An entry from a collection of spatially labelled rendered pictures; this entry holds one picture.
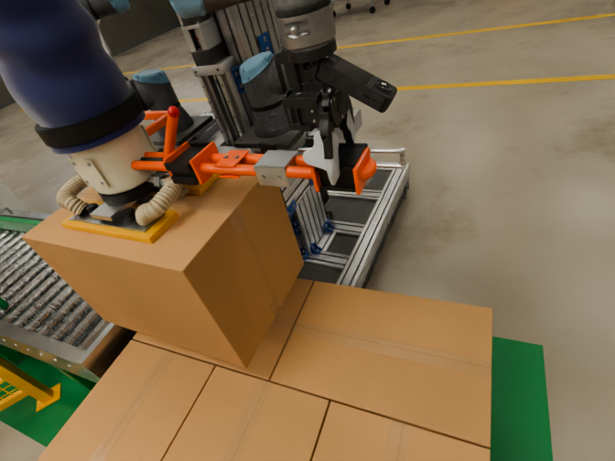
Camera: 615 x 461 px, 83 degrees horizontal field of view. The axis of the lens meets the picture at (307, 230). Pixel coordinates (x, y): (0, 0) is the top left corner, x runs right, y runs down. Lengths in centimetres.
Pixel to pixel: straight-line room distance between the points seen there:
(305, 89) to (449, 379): 83
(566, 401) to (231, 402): 124
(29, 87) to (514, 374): 178
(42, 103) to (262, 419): 92
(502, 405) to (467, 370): 59
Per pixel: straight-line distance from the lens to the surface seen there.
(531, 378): 175
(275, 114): 120
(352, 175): 59
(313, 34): 52
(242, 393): 117
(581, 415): 174
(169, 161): 82
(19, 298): 218
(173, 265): 77
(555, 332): 190
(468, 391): 108
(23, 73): 89
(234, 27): 138
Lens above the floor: 152
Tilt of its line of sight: 40 degrees down
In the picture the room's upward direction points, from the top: 17 degrees counter-clockwise
